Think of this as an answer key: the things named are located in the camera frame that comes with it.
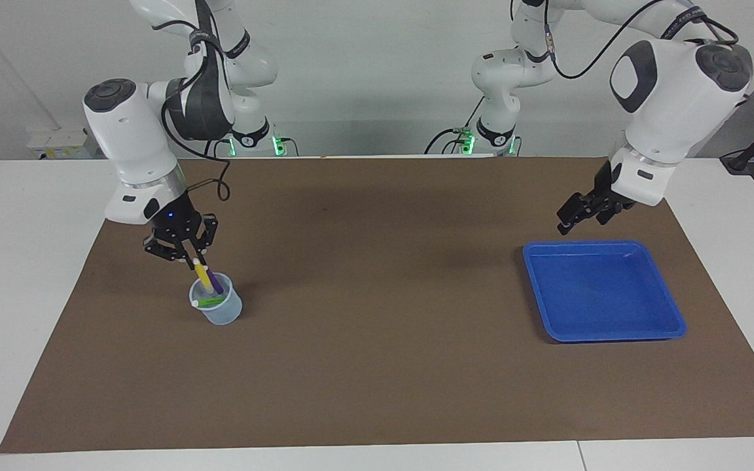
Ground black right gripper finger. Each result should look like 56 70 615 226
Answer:
145 234 185 264
190 215 219 266

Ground yellow pen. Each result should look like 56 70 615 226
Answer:
192 257 217 295

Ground translucent plastic cup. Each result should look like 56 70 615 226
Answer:
188 272 243 326

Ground blue plastic tray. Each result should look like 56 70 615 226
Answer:
522 240 687 343

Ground white power box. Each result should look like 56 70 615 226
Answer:
27 126 101 160

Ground brown table mat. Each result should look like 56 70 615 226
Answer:
0 156 754 454

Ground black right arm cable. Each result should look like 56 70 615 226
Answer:
148 0 231 202

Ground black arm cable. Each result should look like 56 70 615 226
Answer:
511 0 741 80
148 0 231 202

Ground black base cable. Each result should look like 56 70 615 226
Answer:
204 128 232 158
424 98 484 155

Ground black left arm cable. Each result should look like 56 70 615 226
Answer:
511 0 741 80

